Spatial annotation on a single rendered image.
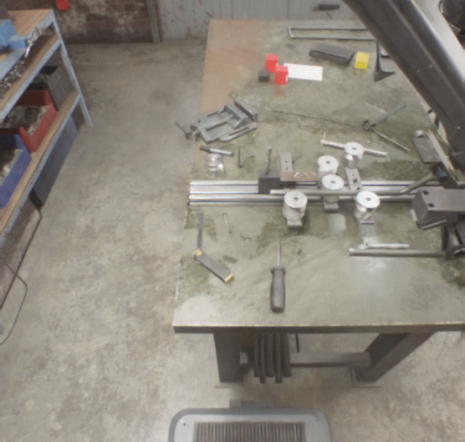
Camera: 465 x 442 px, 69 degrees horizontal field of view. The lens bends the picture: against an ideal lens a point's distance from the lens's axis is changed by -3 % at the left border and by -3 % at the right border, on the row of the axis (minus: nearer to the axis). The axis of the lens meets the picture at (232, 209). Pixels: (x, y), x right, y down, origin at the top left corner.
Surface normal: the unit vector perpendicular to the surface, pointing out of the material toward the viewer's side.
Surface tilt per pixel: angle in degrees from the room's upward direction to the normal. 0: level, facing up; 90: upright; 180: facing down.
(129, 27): 90
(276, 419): 0
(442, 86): 108
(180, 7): 90
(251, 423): 0
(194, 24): 90
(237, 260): 0
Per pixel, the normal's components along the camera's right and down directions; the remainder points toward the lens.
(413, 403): 0.00, -0.65
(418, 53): -0.23, 0.91
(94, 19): 0.00, 0.76
